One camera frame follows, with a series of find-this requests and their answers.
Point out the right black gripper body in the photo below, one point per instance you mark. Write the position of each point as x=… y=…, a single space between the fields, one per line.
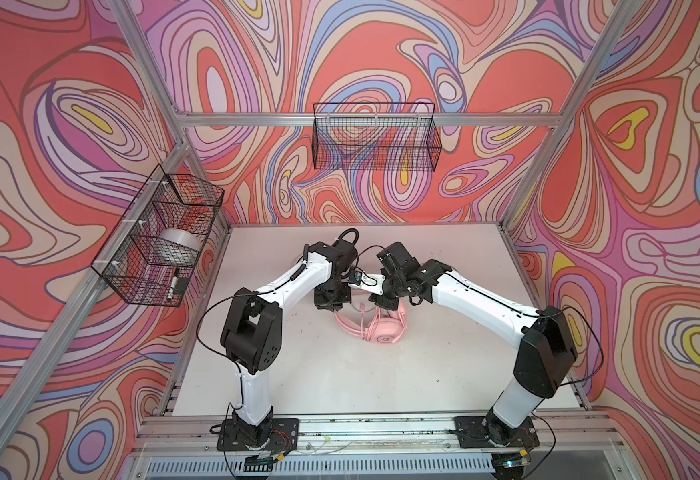
x=393 y=289

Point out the black wire basket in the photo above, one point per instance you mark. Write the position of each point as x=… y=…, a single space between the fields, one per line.
x=166 y=200
x=375 y=136

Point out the pink headphones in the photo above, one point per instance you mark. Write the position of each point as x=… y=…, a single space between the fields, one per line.
x=375 y=324

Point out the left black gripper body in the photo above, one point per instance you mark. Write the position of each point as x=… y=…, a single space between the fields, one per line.
x=333 y=296

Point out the grey tape roll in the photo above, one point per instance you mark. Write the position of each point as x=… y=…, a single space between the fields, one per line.
x=176 y=247

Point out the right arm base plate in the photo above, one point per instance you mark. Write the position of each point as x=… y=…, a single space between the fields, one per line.
x=481 y=432

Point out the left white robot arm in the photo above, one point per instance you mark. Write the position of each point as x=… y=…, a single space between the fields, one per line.
x=253 y=330

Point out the marker pen in basket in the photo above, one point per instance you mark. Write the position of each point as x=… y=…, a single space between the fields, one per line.
x=173 y=283

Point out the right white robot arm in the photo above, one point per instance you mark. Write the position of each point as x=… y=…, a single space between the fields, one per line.
x=545 y=350

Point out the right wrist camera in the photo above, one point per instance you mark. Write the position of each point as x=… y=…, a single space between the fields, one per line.
x=373 y=283

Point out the black wire basket left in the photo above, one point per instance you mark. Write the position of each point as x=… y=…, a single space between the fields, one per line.
x=166 y=200

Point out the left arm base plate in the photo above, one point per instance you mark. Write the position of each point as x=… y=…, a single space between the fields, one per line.
x=277 y=435

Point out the black wire basket back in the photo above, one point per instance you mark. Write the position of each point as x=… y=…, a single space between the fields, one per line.
x=375 y=136

